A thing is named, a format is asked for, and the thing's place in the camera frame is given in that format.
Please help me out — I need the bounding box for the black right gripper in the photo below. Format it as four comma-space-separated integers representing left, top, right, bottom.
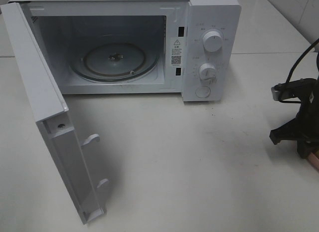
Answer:
269, 79, 319, 159

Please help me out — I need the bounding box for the pink round plate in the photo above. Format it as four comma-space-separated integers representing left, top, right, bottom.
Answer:
307, 150, 319, 171

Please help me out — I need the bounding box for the round white door release button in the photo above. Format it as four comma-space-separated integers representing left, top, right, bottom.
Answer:
195, 86, 211, 98

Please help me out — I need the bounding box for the white glass microwave door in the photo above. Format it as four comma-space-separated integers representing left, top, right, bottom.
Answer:
1, 2, 108, 224

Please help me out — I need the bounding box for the white lower microwave knob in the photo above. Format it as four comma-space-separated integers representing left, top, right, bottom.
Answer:
198, 63, 216, 80

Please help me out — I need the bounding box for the white microwave knob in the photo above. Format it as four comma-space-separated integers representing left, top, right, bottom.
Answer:
198, 63, 216, 80
202, 29, 223, 52

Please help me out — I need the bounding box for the white upper microwave knob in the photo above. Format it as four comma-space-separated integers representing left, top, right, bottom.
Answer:
202, 29, 223, 52

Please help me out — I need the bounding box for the white microwave oven body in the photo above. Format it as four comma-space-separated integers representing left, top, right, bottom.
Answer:
1, 0, 241, 102

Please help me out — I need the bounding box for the white microwave warning label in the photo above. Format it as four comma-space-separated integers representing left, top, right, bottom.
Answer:
169, 37, 185, 66

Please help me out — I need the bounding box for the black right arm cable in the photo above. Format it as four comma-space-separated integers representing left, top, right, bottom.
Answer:
273, 37, 319, 103

